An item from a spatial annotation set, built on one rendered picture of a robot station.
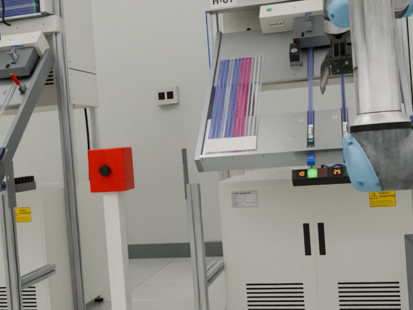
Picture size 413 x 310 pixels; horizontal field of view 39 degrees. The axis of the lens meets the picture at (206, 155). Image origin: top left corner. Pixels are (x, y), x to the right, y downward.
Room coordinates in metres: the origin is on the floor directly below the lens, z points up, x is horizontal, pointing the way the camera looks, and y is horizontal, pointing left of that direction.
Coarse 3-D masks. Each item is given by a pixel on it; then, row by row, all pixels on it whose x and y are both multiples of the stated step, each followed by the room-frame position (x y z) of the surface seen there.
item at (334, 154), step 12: (204, 156) 1.90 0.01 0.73; (216, 156) 1.89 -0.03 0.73; (228, 156) 1.88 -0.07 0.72; (240, 156) 1.87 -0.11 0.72; (252, 156) 1.87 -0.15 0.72; (264, 156) 1.86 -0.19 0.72; (276, 156) 1.85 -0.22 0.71; (288, 156) 1.85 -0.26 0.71; (300, 156) 1.84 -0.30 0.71; (324, 156) 1.83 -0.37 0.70; (336, 156) 1.82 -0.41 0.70; (204, 168) 1.94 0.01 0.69; (216, 168) 1.93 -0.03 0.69; (228, 168) 1.92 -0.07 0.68; (240, 168) 1.92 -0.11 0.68; (252, 168) 1.91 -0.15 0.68
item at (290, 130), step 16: (304, 112) 1.97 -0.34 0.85; (320, 112) 1.95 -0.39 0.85; (336, 112) 1.94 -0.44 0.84; (352, 112) 1.92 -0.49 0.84; (208, 128) 2.02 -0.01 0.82; (272, 128) 1.95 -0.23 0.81; (288, 128) 1.94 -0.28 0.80; (304, 128) 1.92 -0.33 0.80; (320, 128) 1.90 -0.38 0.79; (336, 128) 1.89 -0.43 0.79; (256, 144) 1.92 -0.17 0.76; (272, 144) 1.90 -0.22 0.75; (288, 144) 1.88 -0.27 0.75; (304, 144) 1.87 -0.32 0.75; (320, 144) 1.85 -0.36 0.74; (336, 144) 1.84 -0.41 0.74
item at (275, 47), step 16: (240, 32) 2.38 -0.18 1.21; (256, 32) 2.35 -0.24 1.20; (288, 32) 2.31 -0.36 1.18; (224, 48) 2.33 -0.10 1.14; (240, 48) 2.30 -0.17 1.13; (256, 48) 2.28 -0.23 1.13; (272, 48) 2.26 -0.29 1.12; (288, 48) 2.23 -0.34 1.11; (304, 48) 2.21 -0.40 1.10; (320, 48) 2.19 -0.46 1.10; (272, 64) 2.19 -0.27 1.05; (288, 64) 2.17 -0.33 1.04; (304, 64) 2.15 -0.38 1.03; (320, 64) 2.13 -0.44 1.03; (272, 80) 2.13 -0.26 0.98; (288, 80) 2.12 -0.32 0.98
